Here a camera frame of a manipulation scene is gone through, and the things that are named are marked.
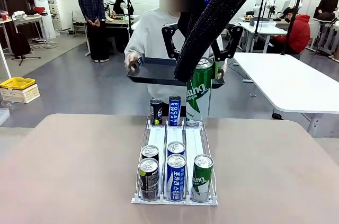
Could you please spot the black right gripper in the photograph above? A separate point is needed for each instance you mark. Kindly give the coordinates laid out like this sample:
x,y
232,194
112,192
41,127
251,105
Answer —
x,y
185,24

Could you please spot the black serving tray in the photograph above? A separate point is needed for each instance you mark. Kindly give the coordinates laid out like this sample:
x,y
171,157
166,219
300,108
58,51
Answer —
x,y
156,71

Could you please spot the black Pepsi can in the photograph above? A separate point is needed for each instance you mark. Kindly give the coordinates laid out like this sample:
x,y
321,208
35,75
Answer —
x,y
149,151
156,110
149,181

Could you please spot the person's right forearm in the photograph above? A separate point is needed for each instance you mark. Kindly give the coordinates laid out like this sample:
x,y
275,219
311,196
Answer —
x,y
133,46

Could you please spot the person in light sweatshirt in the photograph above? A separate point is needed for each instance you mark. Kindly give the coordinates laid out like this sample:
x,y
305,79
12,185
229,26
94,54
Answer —
x,y
153,36

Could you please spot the person in red hoodie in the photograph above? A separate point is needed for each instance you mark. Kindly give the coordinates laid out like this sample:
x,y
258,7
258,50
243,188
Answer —
x,y
299,33

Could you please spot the seated person in black top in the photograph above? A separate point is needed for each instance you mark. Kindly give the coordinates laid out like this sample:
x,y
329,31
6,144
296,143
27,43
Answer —
x,y
328,4

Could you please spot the person's left hand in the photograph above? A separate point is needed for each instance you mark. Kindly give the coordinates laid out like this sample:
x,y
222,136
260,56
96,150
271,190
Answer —
x,y
224,67

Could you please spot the person's right hand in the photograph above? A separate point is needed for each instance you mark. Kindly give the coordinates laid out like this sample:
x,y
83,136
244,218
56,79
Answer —
x,y
130,61

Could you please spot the white work table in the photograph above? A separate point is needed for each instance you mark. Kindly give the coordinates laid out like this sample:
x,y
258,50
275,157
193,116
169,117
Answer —
x,y
260,29

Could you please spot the black light stand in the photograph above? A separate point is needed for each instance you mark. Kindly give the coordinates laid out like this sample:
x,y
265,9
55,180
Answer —
x,y
260,14
291,22

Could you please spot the blue Pocari Sweat can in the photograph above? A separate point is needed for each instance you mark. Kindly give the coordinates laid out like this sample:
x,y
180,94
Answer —
x,y
176,147
174,110
176,181

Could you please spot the white can dispenser rack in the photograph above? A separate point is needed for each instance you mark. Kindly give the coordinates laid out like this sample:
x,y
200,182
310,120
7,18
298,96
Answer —
x,y
173,134

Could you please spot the large white table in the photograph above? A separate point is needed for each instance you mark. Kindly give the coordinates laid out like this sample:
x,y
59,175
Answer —
x,y
291,81

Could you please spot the man in plaid shirt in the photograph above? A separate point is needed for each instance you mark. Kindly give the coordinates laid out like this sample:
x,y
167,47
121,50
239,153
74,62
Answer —
x,y
91,1

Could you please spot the white desk with clutter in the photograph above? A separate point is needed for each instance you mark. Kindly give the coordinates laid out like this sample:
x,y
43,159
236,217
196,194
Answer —
x,y
26,19

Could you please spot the black bag on tripod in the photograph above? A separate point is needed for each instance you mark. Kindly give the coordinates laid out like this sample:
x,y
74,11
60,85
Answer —
x,y
20,44

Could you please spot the white plastic crate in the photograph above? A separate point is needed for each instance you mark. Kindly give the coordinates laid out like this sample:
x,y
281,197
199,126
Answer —
x,y
23,95

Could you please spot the yellow plastic crate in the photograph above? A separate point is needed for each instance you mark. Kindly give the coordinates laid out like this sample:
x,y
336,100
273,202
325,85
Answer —
x,y
17,83

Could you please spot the red cup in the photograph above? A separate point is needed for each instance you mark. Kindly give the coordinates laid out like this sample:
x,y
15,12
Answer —
x,y
4,17

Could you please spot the black camera stand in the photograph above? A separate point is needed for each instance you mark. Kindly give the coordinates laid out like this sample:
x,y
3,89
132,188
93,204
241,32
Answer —
x,y
129,7

